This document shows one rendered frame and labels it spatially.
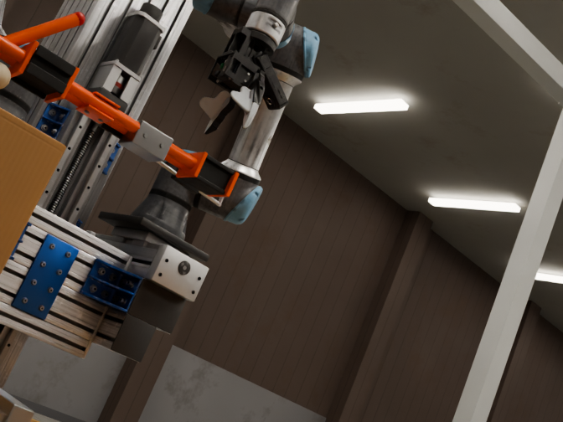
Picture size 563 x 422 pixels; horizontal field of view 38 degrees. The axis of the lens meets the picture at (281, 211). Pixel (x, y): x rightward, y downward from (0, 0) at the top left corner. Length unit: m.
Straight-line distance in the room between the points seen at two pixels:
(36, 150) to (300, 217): 8.39
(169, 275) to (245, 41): 0.62
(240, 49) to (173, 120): 6.87
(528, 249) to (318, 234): 5.24
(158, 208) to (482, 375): 2.85
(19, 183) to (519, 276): 3.80
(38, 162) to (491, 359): 3.66
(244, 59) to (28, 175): 0.55
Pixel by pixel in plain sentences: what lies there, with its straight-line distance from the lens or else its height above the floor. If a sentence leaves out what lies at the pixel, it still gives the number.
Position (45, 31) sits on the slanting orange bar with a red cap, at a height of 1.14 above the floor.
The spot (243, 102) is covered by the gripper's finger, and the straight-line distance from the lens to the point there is 1.51.
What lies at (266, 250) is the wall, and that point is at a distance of 9.21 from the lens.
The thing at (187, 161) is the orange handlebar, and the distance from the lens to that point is 1.47.
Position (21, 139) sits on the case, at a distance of 1.17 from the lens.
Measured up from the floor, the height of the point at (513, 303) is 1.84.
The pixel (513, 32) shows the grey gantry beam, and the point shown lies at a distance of 4.69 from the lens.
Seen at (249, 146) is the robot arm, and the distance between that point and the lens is 2.08.
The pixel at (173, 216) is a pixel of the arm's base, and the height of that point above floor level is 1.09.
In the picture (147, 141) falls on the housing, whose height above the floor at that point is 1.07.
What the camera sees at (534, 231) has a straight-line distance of 4.79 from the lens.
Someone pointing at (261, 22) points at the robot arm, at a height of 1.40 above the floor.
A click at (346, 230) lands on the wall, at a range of 10.02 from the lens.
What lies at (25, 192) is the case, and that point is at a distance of 1.17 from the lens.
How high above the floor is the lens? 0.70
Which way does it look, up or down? 14 degrees up
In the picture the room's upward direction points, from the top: 24 degrees clockwise
